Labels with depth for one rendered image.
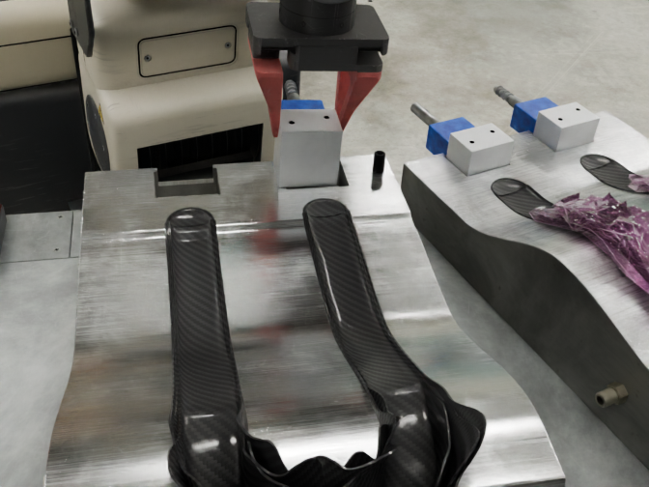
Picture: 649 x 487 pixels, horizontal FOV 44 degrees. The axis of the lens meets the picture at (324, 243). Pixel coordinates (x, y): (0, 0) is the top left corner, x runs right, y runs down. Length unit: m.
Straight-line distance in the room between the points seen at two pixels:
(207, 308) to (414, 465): 0.20
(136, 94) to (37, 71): 0.29
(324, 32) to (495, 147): 0.24
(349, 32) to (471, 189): 0.22
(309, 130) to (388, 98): 2.04
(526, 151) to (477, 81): 2.03
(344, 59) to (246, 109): 0.42
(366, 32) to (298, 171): 0.13
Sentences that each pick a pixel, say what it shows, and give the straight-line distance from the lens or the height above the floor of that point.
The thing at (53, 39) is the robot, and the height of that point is 0.76.
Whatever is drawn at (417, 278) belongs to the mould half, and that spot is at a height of 0.88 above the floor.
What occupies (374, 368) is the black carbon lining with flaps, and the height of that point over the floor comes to 0.90.
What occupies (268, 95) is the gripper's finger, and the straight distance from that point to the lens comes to 0.63.
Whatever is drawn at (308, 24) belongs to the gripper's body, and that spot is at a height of 1.03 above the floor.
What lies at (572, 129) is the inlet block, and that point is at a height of 0.88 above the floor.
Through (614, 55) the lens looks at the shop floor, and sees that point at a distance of 3.23.
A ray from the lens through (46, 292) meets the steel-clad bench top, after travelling 0.73.
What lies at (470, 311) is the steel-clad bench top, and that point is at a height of 0.80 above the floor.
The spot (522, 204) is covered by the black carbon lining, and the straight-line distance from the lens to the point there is 0.77.
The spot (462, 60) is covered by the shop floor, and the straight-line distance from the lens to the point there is 2.99.
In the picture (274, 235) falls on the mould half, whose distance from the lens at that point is 0.63.
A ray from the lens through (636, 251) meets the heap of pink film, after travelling 0.65.
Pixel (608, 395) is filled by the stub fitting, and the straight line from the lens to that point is 0.62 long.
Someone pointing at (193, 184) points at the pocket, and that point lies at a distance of 0.71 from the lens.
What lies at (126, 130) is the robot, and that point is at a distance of 0.98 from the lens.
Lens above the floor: 1.28
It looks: 39 degrees down
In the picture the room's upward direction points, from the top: 4 degrees clockwise
